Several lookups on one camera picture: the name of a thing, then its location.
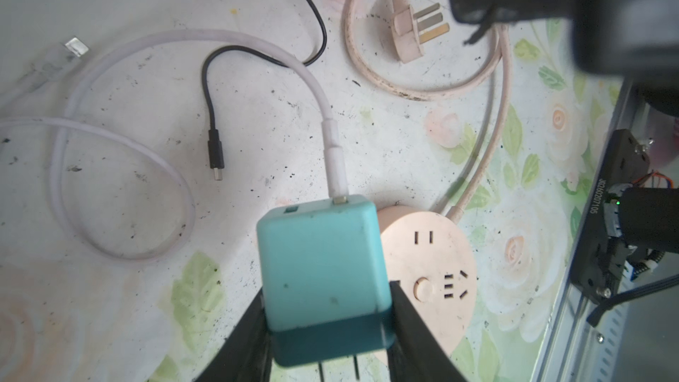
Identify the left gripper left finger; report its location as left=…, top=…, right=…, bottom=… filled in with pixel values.
left=196, top=290, right=272, bottom=382

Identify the teal plug adapter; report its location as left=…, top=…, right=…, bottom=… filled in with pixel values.
left=256, top=196, right=395, bottom=367

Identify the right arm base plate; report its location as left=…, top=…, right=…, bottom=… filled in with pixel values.
left=569, top=129, right=650, bottom=304

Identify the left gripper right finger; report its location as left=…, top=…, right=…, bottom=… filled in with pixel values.
left=387, top=281, right=466, bottom=382

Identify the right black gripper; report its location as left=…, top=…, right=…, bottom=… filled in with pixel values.
left=449, top=0, right=678, bottom=77

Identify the white cable bundle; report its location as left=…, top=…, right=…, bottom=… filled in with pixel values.
left=0, top=28, right=351, bottom=262

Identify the black thin cable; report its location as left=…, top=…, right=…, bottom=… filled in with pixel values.
left=200, top=0, right=328, bottom=181

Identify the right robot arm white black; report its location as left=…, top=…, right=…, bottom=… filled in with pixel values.
left=449, top=0, right=678, bottom=325

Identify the pink three-pin plug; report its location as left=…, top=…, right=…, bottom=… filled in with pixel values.
left=392, top=0, right=450, bottom=64

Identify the round pink socket hub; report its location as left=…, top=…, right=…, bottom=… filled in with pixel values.
left=378, top=205, right=477, bottom=355

